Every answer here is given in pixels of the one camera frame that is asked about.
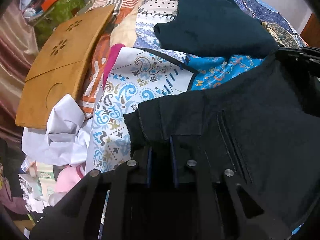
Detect black pants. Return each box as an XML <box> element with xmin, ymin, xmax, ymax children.
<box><xmin>124</xmin><ymin>56</ymin><xmax>319</xmax><ymax>229</ymax></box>

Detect brown wooden door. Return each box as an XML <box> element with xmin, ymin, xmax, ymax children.
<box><xmin>300</xmin><ymin>13</ymin><xmax>320</xmax><ymax>48</ymax></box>

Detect white crumpled cloth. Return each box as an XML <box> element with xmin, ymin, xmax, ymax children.
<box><xmin>22</xmin><ymin>94</ymin><xmax>92</xmax><ymax>166</ymax></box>

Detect dark teal folded garment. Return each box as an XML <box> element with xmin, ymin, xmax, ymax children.
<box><xmin>153</xmin><ymin>0</ymin><xmax>278</xmax><ymax>59</ymax></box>

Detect patterned blue patchwork bedsheet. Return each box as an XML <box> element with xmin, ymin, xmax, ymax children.
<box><xmin>86</xmin><ymin>0</ymin><xmax>306</xmax><ymax>172</ymax></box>

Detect wooden lap desk board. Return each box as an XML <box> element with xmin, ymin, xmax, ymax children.
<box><xmin>15</xmin><ymin>5</ymin><xmax>114</xmax><ymax>129</ymax></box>

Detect orange striped blanket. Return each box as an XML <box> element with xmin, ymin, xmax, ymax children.
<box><xmin>78</xmin><ymin>0</ymin><xmax>139</xmax><ymax>119</ymax></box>

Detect pink satin curtain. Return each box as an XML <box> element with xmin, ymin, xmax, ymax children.
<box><xmin>1</xmin><ymin>0</ymin><xmax>39</xmax><ymax>145</ymax></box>

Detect green patterned bag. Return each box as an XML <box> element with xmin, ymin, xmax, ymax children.
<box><xmin>30</xmin><ymin>0</ymin><xmax>85</xmax><ymax>50</ymax></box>

